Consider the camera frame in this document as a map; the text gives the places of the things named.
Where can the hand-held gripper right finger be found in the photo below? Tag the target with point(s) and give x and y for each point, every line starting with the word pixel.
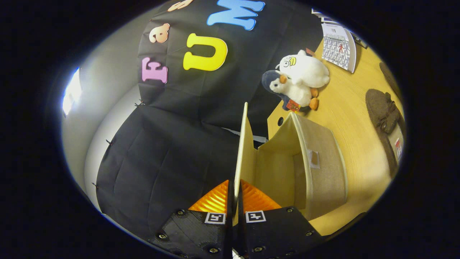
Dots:
pixel 241 233

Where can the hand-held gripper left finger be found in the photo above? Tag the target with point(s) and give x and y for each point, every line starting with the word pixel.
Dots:
pixel 230 233

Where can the beige fabric storage box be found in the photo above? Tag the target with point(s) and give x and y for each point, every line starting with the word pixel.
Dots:
pixel 323 172

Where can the brown fuzzy shoe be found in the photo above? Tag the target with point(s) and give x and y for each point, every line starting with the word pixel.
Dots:
pixel 381 108
pixel 390 77

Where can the black backdrop cloth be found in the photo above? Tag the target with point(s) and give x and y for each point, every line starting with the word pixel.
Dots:
pixel 161 162

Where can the grey penguin plush toy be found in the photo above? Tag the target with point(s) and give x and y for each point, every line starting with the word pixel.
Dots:
pixel 294 91

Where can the white duck plush toy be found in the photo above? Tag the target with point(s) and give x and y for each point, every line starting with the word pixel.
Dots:
pixel 309 70

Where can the grey patterned cover book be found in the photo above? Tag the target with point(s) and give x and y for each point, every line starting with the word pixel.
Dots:
pixel 339 48

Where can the ceiling light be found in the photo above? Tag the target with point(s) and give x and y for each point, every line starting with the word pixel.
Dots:
pixel 72 91

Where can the white book dark photo cover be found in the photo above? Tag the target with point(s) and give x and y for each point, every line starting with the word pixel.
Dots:
pixel 323 17

